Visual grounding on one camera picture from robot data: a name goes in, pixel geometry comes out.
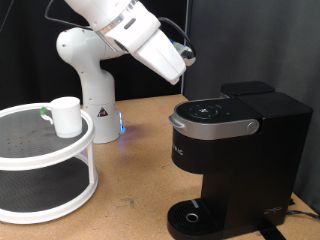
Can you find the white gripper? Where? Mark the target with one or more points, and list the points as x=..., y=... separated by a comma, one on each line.
x=160, y=56

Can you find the white mug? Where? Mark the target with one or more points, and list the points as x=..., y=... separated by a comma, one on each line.
x=66, y=116

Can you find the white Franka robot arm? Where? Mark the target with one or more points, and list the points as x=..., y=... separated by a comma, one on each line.
x=96, y=83

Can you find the black Keurig coffee machine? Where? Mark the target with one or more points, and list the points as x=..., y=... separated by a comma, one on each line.
x=253, y=166

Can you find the black backdrop curtain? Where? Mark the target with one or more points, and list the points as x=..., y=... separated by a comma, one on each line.
x=150, y=80

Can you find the grey partition panel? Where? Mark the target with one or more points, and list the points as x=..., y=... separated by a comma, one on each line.
x=293, y=60

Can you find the white two-tier turntable shelf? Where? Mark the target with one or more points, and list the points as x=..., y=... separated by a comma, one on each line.
x=50, y=160

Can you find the black drip tray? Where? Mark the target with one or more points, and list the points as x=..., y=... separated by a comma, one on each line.
x=181, y=213

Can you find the black tape strip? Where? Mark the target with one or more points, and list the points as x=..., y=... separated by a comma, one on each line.
x=271, y=233

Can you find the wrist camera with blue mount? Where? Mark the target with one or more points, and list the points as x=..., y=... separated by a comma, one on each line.
x=186, y=53

